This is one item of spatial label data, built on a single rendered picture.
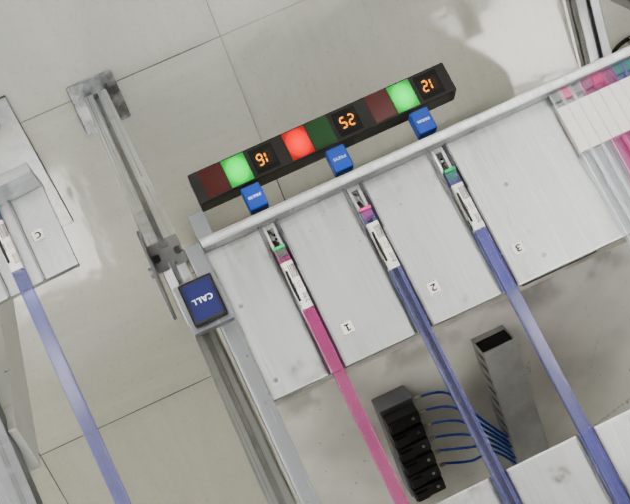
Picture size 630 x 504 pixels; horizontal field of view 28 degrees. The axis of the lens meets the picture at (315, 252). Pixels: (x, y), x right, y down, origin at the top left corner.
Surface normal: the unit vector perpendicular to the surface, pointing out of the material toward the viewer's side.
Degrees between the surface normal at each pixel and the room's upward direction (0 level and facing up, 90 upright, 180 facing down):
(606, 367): 0
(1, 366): 90
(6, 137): 0
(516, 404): 0
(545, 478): 42
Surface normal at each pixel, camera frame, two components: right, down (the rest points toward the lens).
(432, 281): 0.00, -0.25
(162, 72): 0.28, 0.40
